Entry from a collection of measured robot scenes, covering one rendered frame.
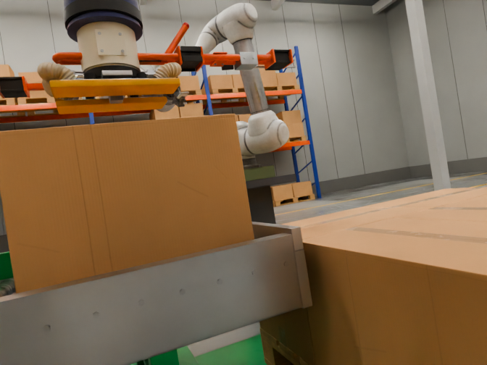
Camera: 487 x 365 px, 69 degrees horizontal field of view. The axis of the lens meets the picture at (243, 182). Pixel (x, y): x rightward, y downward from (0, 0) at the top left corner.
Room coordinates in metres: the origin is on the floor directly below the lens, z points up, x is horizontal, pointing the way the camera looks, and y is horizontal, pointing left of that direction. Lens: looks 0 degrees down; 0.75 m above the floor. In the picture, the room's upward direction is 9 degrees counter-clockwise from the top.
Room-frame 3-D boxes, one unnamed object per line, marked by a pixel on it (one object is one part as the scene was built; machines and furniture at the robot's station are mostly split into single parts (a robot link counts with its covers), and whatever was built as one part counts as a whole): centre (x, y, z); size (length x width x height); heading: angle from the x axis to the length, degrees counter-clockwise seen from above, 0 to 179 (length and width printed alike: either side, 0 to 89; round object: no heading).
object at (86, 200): (1.10, 0.34, 0.75); 0.60 x 0.40 x 0.40; 112
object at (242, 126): (2.02, -0.02, 0.98); 0.18 x 0.16 x 0.22; 48
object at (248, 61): (1.28, -0.08, 1.18); 0.07 x 0.07 x 0.04; 24
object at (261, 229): (1.24, 0.02, 0.58); 0.70 x 0.03 x 0.06; 23
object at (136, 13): (1.09, 0.35, 1.30); 0.23 x 0.23 x 0.04
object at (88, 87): (1.00, 0.31, 1.08); 0.34 x 0.10 x 0.05; 114
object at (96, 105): (1.18, 0.39, 1.08); 0.34 x 0.10 x 0.05; 114
